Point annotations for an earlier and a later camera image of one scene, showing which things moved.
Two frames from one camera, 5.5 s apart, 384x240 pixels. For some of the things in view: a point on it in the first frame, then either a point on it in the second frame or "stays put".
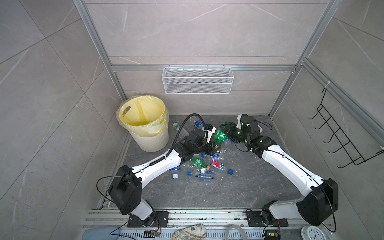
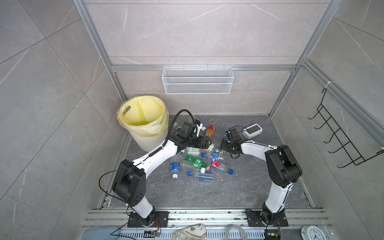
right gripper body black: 235,134 -> 227,146
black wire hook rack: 346,144 stays put
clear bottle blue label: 175,171 stays put
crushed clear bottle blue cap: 206,176 stays put
